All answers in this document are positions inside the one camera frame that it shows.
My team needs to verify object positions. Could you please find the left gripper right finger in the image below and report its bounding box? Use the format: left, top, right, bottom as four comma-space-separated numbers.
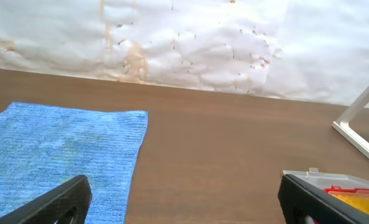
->
277, 174, 369, 224

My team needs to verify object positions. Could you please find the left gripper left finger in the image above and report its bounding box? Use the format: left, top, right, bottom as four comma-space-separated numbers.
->
0, 174, 93, 224

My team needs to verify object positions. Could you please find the blue cloth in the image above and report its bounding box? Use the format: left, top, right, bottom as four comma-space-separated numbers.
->
0, 101, 149, 224

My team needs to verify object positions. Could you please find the red and yellow tip box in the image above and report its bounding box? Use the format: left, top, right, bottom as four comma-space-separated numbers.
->
283, 167, 369, 219

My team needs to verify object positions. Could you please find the white and blue stand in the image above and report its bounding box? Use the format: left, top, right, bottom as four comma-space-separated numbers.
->
331, 70, 369, 172

